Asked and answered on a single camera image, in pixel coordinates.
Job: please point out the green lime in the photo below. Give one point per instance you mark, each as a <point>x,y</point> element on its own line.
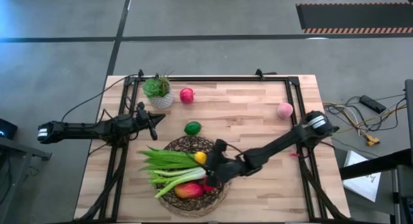
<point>193,128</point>

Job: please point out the white paper sheet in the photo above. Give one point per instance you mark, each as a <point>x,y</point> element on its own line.
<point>363,182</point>

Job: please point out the woven wicker basket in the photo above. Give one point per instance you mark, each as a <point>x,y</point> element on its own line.
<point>193,214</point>

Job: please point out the black device with blue lights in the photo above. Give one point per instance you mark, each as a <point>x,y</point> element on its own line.
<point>7,128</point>

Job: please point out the red tag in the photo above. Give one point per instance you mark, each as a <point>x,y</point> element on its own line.
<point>294,155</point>

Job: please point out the pink peach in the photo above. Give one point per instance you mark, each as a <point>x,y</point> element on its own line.
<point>285,110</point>

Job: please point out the red pepper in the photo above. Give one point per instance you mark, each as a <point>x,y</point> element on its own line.
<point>208,188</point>

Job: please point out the white faceted plant pot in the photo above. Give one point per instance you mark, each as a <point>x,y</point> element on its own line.
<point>163,102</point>

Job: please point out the black aluminium table frame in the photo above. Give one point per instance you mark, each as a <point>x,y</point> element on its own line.
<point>226,78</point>

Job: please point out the orange-red mango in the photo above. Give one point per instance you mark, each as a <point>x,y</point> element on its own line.
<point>188,190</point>

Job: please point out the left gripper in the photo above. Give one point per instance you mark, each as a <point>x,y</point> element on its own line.
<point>140,120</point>

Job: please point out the yellow connector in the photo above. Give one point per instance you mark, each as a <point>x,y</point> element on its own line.
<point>372,140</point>

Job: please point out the green onion bunch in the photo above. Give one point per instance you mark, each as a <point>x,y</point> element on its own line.
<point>167,159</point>

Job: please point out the yellow lemon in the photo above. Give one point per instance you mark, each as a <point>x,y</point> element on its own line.
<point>200,157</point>

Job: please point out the red apple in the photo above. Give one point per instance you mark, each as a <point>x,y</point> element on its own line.
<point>187,95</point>

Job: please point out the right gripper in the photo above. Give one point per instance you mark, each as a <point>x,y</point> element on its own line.
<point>229,169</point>

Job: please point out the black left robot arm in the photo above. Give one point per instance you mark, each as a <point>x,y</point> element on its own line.
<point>80,128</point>

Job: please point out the green succulent plant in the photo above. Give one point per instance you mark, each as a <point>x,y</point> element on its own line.
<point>151,87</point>

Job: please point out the black hazard-striped floor mat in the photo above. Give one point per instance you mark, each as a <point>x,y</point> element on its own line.
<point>355,17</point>

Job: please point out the black power strip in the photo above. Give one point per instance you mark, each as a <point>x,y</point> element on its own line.
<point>372,104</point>

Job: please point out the grey metal stand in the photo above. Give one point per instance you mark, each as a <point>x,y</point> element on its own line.
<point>19,149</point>

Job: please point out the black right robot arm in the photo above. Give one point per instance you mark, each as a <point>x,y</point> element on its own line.
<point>284,140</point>

